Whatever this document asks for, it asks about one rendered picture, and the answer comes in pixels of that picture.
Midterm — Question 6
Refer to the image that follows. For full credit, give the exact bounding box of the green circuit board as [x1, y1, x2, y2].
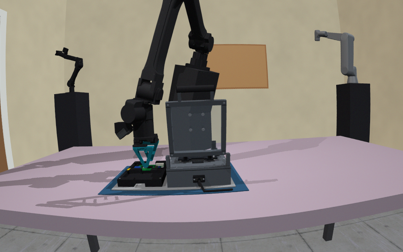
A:
[134, 163, 164, 171]

